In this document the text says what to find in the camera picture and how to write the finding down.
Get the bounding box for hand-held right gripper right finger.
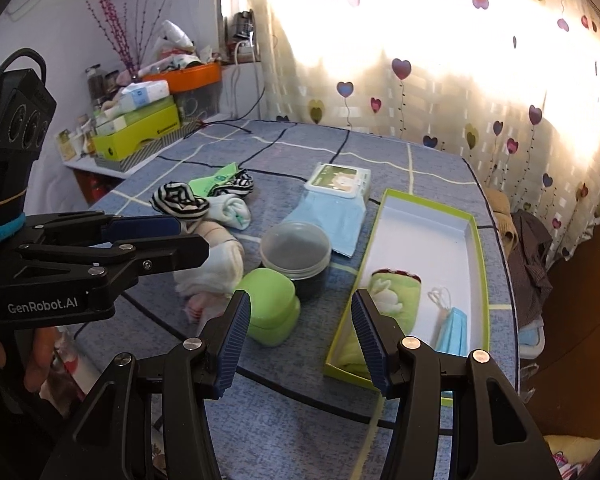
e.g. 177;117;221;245
351;289;553;480

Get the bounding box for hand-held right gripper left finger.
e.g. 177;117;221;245
47;290;252;480

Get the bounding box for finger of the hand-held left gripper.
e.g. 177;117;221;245
25;211;183;251
17;234;211;291

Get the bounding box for pink white sock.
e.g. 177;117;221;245
182;292;231;336

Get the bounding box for beige sock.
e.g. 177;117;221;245
187;220;241;248

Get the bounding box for pale blue-white sock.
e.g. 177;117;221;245
207;195;252;231

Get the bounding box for long green cardboard box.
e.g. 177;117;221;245
322;188;491;406

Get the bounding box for person's left hand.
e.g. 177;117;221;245
0;327;57;401

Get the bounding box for black white striped sock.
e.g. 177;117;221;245
215;171;255;196
150;181;210;221

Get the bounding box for small glass jar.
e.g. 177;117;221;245
57;130;78;161

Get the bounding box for green round jar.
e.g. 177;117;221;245
237;267;301;347

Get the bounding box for blue face mask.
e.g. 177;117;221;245
427;286;468;356

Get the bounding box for green sock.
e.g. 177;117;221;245
187;162;241;196

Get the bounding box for yellow-green cardboard box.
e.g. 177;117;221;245
92;115;181;161

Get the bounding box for clear round plastic container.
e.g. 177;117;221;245
259;222;332;303

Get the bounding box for dark tall jar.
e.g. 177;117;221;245
87;65;106;106

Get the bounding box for light green flat box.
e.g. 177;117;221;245
95;97;178;136

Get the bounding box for white blue tissue packet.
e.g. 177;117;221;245
120;80;171;111

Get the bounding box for clear plastic bin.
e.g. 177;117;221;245
172;80;222;122

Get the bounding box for blue plaid blanket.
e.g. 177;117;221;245
72;119;521;480

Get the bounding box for orange plastic basket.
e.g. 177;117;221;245
142;62;222;93

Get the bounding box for pale blue plastic tub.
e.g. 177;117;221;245
519;322;546;361

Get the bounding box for purple dried branches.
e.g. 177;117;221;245
85;0;181;78

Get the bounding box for wet wipes pack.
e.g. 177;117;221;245
304;162;372;201

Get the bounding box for dark checked clothes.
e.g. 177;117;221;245
510;210;553;326

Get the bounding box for tan cloth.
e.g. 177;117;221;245
482;187;518;251

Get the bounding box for white plastic bag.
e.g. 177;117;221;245
152;20;196;56

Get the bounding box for wooden wardrobe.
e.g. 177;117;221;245
525;220;600;436

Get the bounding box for black device on windowsill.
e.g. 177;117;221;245
232;10;256;41

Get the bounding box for heart print curtain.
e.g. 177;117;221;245
225;0;600;261

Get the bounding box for black cable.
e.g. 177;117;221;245
195;120;253;136

